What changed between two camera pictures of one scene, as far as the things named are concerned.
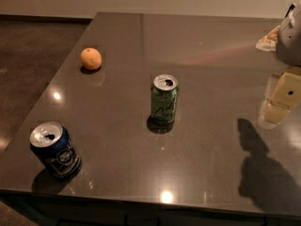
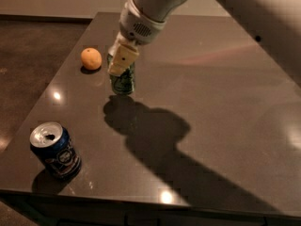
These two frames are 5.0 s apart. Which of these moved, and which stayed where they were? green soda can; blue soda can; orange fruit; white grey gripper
Moved: white grey gripper; green soda can
Stayed: orange fruit; blue soda can
